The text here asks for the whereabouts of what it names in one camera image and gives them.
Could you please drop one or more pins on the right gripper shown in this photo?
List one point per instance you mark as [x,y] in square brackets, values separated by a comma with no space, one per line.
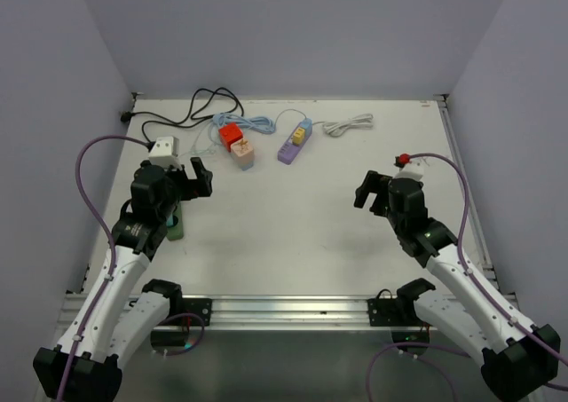
[374,183]

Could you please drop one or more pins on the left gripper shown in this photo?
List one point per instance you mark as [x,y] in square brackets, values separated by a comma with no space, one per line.
[193,188]

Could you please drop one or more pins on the pink cube socket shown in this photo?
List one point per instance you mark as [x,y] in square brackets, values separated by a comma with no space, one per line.
[243,154]

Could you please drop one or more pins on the red cube socket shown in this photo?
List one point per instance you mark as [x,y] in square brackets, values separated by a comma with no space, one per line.
[229,134]

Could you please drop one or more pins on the yellow plug adapter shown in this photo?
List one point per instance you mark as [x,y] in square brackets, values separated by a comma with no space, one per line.
[298,136]

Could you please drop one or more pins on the blue plug charger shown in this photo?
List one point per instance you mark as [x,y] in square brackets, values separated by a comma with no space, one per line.
[306,121]

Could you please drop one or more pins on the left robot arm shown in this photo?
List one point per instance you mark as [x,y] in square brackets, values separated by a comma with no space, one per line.
[87,362]

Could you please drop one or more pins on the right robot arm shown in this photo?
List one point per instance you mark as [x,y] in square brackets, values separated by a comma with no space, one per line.
[515,356]

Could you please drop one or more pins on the green power strip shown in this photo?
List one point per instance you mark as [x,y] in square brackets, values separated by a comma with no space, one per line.
[176,232]

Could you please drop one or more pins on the purple power strip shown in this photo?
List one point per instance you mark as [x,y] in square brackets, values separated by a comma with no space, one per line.
[288,152]

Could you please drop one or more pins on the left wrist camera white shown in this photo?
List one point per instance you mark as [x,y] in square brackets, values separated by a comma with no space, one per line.
[164,153]

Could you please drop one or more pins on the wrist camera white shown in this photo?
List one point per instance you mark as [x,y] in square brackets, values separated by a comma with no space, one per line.
[164,153]
[409,168]

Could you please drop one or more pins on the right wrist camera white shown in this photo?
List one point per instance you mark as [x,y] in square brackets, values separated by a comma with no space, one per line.
[409,168]

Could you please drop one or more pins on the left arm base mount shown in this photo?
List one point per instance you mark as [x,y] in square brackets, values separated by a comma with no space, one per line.
[195,311]

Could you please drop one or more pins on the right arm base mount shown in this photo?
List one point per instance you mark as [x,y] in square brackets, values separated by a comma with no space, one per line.
[388,310]

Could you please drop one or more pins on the aluminium front rail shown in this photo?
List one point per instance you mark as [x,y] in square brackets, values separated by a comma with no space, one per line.
[294,314]

